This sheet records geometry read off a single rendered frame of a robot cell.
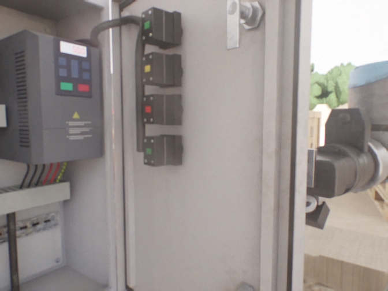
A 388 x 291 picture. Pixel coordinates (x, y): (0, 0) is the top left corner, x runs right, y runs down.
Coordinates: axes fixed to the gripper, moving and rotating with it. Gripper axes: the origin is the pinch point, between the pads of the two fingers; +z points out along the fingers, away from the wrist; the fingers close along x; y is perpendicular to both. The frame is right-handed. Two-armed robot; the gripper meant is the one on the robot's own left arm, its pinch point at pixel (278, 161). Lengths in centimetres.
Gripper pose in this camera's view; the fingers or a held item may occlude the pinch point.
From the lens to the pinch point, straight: 33.1
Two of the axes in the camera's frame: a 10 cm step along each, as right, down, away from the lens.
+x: -6.6, -0.7, 7.5
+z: -7.5, 0.6, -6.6
